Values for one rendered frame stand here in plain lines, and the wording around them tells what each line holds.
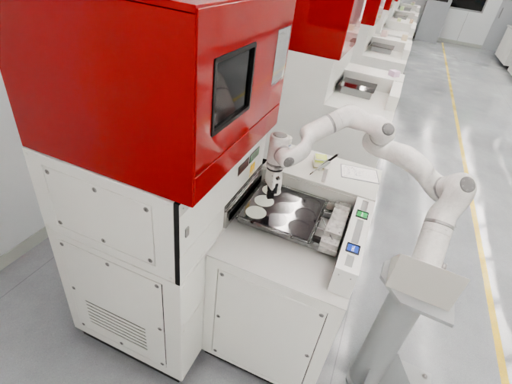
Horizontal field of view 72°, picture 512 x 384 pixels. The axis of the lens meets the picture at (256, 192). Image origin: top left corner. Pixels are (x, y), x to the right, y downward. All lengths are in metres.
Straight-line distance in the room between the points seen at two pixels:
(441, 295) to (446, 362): 1.06
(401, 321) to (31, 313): 2.07
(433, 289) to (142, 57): 1.35
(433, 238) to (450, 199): 0.18
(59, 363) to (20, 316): 0.43
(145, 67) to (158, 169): 0.31
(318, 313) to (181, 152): 0.88
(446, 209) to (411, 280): 0.33
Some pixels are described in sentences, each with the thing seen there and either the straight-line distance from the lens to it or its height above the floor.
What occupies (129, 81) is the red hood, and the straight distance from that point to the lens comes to 1.10.
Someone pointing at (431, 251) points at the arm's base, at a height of 1.00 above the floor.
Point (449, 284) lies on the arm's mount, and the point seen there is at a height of 0.96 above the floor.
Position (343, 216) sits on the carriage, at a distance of 1.84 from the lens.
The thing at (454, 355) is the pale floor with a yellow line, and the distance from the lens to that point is 2.73.
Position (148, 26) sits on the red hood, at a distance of 1.01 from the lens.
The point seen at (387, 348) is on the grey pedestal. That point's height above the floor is 0.42.
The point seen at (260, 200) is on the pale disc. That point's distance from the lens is 1.78.
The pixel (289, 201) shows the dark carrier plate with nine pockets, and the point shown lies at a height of 0.90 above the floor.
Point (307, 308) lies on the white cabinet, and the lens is 1.55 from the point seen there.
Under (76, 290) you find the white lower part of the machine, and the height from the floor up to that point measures 0.45.
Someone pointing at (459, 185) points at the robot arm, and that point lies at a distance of 1.65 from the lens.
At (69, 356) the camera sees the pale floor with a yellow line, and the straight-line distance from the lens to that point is 2.36.
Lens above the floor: 1.94
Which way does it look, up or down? 35 degrees down
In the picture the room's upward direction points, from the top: 8 degrees clockwise
